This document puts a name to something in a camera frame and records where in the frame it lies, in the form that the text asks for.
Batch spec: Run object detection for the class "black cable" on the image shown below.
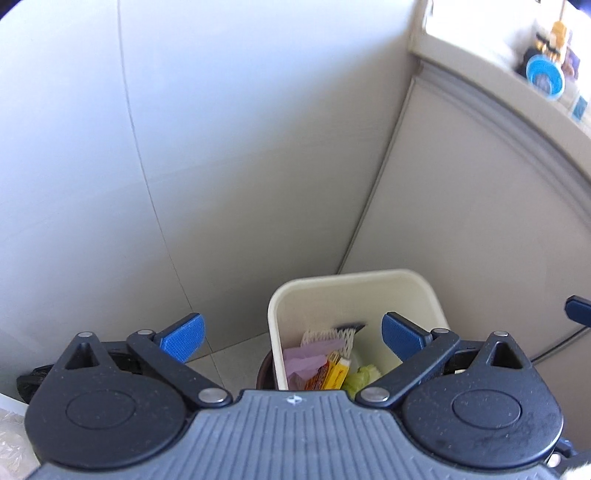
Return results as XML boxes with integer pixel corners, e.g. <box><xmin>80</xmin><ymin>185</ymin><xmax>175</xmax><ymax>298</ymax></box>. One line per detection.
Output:
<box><xmin>530</xmin><ymin>324</ymin><xmax>589</xmax><ymax>363</ymax></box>

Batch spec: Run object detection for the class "clear plastic wrap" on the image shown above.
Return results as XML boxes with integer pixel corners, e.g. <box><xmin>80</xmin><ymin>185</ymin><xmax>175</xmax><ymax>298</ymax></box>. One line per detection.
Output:
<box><xmin>0</xmin><ymin>408</ymin><xmax>40</xmax><ymax>480</ymax></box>

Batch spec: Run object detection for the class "small white blue packet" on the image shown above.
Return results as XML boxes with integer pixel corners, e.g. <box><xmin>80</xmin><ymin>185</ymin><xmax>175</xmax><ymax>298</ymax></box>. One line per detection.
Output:
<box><xmin>569</xmin><ymin>93</ymin><xmax>590</xmax><ymax>123</ymax></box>

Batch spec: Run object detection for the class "black plastic bag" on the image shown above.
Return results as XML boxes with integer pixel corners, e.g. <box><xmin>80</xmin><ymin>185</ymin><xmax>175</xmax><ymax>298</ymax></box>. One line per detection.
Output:
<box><xmin>17</xmin><ymin>364</ymin><xmax>57</xmax><ymax>402</ymax></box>

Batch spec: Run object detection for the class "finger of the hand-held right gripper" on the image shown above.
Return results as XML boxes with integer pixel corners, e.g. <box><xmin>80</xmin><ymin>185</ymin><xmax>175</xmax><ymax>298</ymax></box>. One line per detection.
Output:
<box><xmin>565</xmin><ymin>295</ymin><xmax>591</xmax><ymax>326</ymax></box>

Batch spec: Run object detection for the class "orange yellow packet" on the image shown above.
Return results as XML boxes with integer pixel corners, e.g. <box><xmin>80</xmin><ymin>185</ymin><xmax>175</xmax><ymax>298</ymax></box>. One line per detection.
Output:
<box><xmin>302</xmin><ymin>351</ymin><xmax>352</xmax><ymax>391</ymax></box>

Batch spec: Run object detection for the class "white plastic waste bin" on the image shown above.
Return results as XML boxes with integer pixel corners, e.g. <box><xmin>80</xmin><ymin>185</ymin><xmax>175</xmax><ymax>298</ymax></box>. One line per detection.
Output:
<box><xmin>268</xmin><ymin>269</ymin><xmax>450</xmax><ymax>402</ymax></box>

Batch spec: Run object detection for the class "green wrapper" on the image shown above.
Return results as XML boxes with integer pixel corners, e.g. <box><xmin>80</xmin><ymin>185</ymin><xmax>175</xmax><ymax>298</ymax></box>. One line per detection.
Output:
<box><xmin>344</xmin><ymin>362</ymin><xmax>385</xmax><ymax>400</ymax></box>

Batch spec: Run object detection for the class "white foam fruit net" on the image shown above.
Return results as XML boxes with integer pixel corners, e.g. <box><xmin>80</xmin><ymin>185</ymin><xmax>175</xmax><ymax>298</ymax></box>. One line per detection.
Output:
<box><xmin>301</xmin><ymin>327</ymin><xmax>358</xmax><ymax>357</ymax></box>

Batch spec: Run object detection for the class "blue bowl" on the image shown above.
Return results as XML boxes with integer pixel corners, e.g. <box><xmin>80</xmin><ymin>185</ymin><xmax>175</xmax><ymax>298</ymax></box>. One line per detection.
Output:
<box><xmin>526</xmin><ymin>54</ymin><xmax>565</xmax><ymax>99</ymax></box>

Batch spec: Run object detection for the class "brown round pot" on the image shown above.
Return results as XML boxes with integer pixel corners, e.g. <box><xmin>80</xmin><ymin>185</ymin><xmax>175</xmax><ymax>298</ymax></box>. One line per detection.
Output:
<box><xmin>257</xmin><ymin>351</ymin><xmax>279</xmax><ymax>391</ymax></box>

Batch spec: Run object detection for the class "white cabinet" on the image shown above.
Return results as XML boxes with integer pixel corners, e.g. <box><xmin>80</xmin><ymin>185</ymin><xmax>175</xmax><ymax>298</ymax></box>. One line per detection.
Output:
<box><xmin>336</xmin><ymin>0</ymin><xmax>591</xmax><ymax>455</ymax></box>

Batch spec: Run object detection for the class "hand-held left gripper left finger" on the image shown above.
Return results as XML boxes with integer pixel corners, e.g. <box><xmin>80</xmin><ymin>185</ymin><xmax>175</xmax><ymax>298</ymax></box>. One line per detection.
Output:
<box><xmin>48</xmin><ymin>313</ymin><xmax>234</xmax><ymax>408</ymax></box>

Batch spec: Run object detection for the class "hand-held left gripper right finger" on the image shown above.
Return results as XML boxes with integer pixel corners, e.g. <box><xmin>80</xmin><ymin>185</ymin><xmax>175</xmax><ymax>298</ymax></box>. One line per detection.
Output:
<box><xmin>355</xmin><ymin>312</ymin><xmax>539</xmax><ymax>409</ymax></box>

